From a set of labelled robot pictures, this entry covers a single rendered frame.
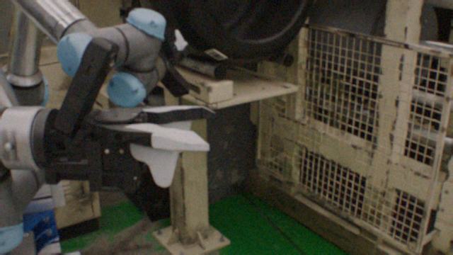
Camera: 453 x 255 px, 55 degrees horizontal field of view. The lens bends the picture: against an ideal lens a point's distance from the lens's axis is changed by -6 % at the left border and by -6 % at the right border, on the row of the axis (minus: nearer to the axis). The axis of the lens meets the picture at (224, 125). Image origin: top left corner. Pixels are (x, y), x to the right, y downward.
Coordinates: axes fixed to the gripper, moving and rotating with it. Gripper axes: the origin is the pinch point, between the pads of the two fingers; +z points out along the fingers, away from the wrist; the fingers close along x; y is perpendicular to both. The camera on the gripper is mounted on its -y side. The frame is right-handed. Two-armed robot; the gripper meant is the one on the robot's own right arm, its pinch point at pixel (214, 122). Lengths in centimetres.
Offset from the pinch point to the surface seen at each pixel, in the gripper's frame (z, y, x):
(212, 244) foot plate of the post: -7, 87, -137
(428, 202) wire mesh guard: 64, 44, -81
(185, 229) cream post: -19, 78, -132
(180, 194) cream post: -21, 61, -132
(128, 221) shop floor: -50, 86, -156
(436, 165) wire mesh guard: 64, 31, -79
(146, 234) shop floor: -39, 88, -145
